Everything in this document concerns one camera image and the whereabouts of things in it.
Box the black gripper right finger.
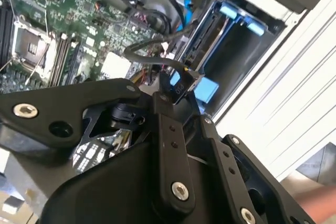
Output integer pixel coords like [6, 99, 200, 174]
[187, 92, 314, 224]

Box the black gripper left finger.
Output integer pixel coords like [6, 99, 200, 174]
[0, 74, 196, 209]

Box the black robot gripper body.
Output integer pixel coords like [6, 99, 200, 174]
[39, 134, 238, 224]

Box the hard disk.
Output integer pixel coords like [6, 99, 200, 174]
[175, 0, 238, 72]

